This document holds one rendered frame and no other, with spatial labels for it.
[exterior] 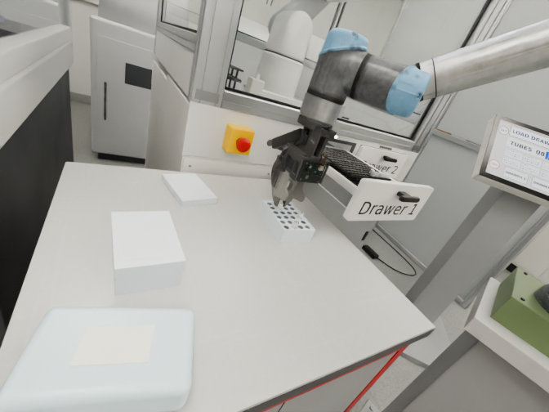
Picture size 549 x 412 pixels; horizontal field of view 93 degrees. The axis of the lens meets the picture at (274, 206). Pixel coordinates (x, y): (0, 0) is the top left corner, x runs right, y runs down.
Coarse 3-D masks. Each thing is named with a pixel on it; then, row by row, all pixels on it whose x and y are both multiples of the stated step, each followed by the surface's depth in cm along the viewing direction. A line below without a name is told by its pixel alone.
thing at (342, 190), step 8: (328, 168) 71; (376, 168) 87; (328, 176) 71; (336, 176) 69; (320, 184) 74; (328, 184) 71; (336, 184) 68; (344, 184) 66; (352, 184) 64; (328, 192) 71; (336, 192) 68; (344, 192) 66; (352, 192) 64; (344, 200) 66
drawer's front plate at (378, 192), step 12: (360, 180) 60; (372, 180) 60; (360, 192) 60; (372, 192) 61; (384, 192) 63; (396, 192) 66; (408, 192) 68; (420, 192) 71; (348, 204) 62; (360, 204) 62; (372, 204) 64; (384, 204) 66; (396, 204) 69; (408, 204) 72; (420, 204) 75; (348, 216) 63; (360, 216) 65; (372, 216) 67; (384, 216) 70; (396, 216) 72; (408, 216) 76
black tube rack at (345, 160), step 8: (328, 152) 84; (336, 152) 88; (344, 152) 91; (336, 160) 78; (344, 160) 81; (352, 160) 84; (360, 160) 88; (336, 168) 81; (344, 168) 72; (352, 168) 76; (360, 168) 78; (368, 168) 82; (344, 176) 76
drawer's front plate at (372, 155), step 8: (360, 152) 99; (368, 152) 101; (376, 152) 102; (384, 152) 105; (392, 152) 107; (368, 160) 103; (376, 160) 105; (384, 160) 107; (400, 160) 112; (384, 168) 110; (392, 168) 113; (400, 168) 115; (392, 176) 116
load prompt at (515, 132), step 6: (510, 132) 111; (516, 132) 111; (522, 132) 111; (528, 132) 111; (522, 138) 110; (528, 138) 110; (534, 138) 110; (540, 138) 110; (546, 138) 110; (540, 144) 109; (546, 144) 109
